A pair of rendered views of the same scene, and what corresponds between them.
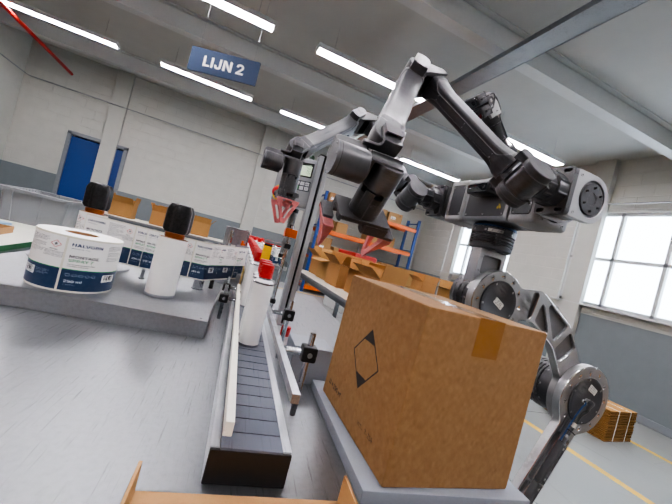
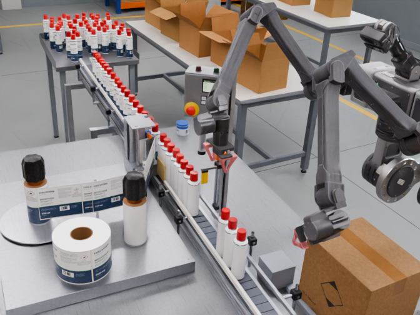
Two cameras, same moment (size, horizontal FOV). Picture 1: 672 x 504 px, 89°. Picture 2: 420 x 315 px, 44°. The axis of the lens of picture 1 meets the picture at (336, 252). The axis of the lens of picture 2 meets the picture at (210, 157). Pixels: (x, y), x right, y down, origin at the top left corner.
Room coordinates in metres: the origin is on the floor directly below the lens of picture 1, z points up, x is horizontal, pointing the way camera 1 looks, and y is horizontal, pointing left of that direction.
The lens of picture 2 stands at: (-0.54, 0.54, 2.16)
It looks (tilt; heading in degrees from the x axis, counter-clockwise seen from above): 29 degrees down; 349
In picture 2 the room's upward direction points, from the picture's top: 3 degrees clockwise
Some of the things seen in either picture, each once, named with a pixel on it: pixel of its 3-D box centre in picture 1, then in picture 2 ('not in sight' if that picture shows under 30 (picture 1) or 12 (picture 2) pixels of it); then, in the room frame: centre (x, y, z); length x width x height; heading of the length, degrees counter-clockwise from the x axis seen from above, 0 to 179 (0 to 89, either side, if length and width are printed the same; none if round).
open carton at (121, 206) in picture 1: (123, 205); not in sight; (5.88, 3.73, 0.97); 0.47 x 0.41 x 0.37; 16
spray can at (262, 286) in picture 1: (258, 304); (239, 254); (0.85, 0.15, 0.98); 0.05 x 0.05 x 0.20
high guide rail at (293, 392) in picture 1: (267, 307); (233, 238); (0.98, 0.15, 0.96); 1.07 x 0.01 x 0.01; 16
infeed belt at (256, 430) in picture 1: (245, 312); (193, 219); (1.24, 0.26, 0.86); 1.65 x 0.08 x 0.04; 16
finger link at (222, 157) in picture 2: (284, 208); (224, 159); (1.06, 0.19, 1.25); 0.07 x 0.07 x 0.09; 20
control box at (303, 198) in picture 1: (299, 184); (207, 93); (1.37, 0.21, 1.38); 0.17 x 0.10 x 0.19; 71
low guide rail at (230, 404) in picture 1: (236, 319); (215, 253); (0.96, 0.22, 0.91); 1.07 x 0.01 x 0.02; 16
